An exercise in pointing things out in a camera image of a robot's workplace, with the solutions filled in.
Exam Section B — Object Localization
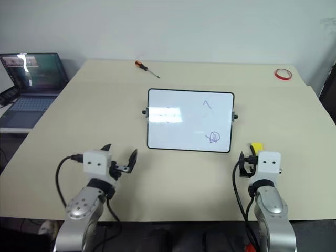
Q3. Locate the open grey laptop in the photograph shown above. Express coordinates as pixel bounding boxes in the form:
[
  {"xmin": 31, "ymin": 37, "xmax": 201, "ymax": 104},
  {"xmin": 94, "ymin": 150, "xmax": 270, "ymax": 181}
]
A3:
[{"xmin": 0, "ymin": 52, "xmax": 70, "ymax": 129}]

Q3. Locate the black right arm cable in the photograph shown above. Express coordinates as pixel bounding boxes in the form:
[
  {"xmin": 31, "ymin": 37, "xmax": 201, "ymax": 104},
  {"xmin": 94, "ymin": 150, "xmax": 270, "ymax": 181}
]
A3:
[{"xmin": 232, "ymin": 159, "xmax": 261, "ymax": 249}]

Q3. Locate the white-screen tablet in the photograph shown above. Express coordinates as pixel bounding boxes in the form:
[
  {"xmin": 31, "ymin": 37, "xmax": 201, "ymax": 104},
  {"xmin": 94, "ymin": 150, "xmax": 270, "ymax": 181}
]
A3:
[{"xmin": 0, "ymin": 59, "xmax": 15, "ymax": 94}]

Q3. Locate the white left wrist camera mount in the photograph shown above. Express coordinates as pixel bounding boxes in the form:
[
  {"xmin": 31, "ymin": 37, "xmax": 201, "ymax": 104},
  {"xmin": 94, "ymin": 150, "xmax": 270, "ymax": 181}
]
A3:
[{"xmin": 83, "ymin": 150, "xmax": 118, "ymax": 187}]

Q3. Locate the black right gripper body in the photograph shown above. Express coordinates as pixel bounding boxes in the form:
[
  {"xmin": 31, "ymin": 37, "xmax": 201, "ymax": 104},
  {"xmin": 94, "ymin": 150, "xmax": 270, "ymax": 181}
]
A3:
[{"xmin": 239, "ymin": 154, "xmax": 260, "ymax": 179}]

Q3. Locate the black device beside laptop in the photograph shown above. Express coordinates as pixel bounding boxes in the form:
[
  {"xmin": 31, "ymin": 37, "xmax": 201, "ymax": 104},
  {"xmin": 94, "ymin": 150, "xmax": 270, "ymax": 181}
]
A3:
[{"xmin": 0, "ymin": 88, "xmax": 20, "ymax": 106}]

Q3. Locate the white sneaker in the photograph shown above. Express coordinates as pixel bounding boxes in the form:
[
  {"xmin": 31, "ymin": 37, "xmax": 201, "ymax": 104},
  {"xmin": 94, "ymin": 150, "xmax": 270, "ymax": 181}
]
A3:
[{"xmin": 39, "ymin": 220, "xmax": 60, "ymax": 236}]

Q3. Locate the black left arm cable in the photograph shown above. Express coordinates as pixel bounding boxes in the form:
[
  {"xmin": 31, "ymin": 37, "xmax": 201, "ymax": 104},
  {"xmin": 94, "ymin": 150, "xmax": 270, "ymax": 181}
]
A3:
[{"xmin": 55, "ymin": 153, "xmax": 123, "ymax": 247}]

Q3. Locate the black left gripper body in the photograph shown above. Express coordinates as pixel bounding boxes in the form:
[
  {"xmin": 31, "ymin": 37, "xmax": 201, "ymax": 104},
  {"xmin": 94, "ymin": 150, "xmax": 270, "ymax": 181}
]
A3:
[{"xmin": 109, "ymin": 160, "xmax": 132, "ymax": 181}]

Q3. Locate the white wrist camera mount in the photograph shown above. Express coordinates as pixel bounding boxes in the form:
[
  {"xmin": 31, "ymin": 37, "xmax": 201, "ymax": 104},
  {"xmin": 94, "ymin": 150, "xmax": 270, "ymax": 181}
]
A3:
[
  {"xmin": 250, "ymin": 151, "xmax": 282, "ymax": 186},
  {"xmin": 83, "ymin": 150, "xmax": 118, "ymax": 187}
]

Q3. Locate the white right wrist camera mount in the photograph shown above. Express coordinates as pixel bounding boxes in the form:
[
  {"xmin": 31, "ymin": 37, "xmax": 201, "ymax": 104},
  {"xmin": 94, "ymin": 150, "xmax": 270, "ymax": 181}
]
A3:
[{"xmin": 250, "ymin": 151, "xmax": 282, "ymax": 186}]

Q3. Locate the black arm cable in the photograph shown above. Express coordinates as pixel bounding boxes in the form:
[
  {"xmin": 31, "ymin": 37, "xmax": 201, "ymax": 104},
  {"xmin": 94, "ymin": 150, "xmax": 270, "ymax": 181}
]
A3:
[
  {"xmin": 232, "ymin": 159, "xmax": 261, "ymax": 249},
  {"xmin": 55, "ymin": 153, "xmax": 123, "ymax": 247}
]

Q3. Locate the black chair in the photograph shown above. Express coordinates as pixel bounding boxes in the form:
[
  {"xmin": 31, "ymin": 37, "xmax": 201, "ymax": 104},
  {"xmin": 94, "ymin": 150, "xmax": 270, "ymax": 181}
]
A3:
[{"xmin": 318, "ymin": 59, "xmax": 336, "ymax": 102}]

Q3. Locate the red tape roll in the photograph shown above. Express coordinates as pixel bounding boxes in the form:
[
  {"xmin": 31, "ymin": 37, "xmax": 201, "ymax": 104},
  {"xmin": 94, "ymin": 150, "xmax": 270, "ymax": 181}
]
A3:
[{"xmin": 275, "ymin": 68, "xmax": 293, "ymax": 81}]

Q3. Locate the orange-handled screwdriver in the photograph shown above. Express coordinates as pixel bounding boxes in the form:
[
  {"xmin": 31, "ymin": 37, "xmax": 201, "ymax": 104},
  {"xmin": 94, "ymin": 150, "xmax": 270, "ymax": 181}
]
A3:
[{"xmin": 134, "ymin": 60, "xmax": 160, "ymax": 79}]

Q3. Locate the black-framed small whiteboard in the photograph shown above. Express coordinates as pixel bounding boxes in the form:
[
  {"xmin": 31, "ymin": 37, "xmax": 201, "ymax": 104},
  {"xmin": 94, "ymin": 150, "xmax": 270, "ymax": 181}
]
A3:
[{"xmin": 142, "ymin": 88, "xmax": 239, "ymax": 154}]

